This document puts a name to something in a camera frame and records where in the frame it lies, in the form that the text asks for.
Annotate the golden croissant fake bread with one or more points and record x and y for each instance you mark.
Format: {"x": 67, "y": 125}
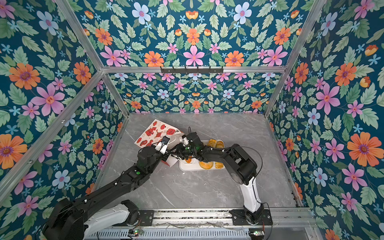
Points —
{"x": 212, "y": 143}

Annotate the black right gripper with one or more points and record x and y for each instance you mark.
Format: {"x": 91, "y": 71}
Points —
{"x": 181, "y": 148}

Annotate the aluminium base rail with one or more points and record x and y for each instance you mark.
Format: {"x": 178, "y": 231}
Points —
{"x": 285, "y": 217}

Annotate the white plastic tray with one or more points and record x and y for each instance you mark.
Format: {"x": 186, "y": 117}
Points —
{"x": 194, "y": 165}

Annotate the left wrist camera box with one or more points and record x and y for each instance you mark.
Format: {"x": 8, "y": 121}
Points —
{"x": 162, "y": 145}

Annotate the orange round fake bread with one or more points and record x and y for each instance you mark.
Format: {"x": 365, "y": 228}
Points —
{"x": 206, "y": 166}

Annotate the red white paper bag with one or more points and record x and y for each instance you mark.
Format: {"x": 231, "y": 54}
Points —
{"x": 155, "y": 133}

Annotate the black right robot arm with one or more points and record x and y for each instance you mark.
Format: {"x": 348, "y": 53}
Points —
{"x": 242, "y": 168}

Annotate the long yellow fake bread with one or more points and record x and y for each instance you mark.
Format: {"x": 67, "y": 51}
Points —
{"x": 220, "y": 145}

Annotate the black hook rail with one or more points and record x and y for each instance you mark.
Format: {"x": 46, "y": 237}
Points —
{"x": 192, "y": 70}

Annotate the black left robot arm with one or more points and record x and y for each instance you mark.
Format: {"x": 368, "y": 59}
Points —
{"x": 80, "y": 218}

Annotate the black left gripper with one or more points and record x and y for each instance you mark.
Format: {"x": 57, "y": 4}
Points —
{"x": 152, "y": 147}

